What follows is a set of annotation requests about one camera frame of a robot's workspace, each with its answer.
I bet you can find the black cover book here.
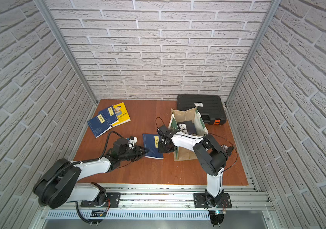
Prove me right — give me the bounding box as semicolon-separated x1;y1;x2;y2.
177;121;197;135

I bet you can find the yellow cartoon cover book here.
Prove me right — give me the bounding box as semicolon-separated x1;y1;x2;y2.
112;102;131;127

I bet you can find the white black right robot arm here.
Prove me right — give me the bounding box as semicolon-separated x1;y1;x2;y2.
157;125;235;206

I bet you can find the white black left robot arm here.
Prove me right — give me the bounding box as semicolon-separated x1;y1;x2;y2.
33;137;150;209

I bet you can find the black plastic tool case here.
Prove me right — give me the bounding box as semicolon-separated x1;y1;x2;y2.
176;94;227;125

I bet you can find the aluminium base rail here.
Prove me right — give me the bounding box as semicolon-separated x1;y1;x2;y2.
39;182;272;221

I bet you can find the black corrugated cable conduit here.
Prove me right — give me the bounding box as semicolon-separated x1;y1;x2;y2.
38;131;125;201

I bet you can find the aluminium frame post left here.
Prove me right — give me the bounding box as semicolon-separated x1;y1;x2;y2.
35;0;99;106

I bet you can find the aluminium frame post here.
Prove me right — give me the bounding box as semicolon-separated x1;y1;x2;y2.
35;0;99;106
225;0;281;106

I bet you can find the aluminium frame post right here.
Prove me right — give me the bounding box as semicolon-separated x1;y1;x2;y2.
225;0;281;106

